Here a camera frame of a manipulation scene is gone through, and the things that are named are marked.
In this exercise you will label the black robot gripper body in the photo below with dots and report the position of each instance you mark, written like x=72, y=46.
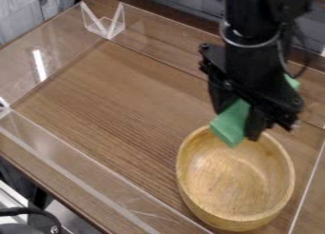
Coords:
x=252, y=70

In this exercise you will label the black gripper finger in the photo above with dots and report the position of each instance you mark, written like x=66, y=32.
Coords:
x=222, y=97
x=257, y=122

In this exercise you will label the green rectangular block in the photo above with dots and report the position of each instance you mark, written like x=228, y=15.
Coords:
x=228, y=124

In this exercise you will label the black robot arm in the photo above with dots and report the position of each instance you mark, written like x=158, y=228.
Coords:
x=258, y=21

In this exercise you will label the brown wooden bowl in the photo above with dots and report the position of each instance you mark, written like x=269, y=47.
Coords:
x=236, y=187

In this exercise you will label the clear acrylic corner bracket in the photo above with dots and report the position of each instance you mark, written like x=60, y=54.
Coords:
x=105, y=27

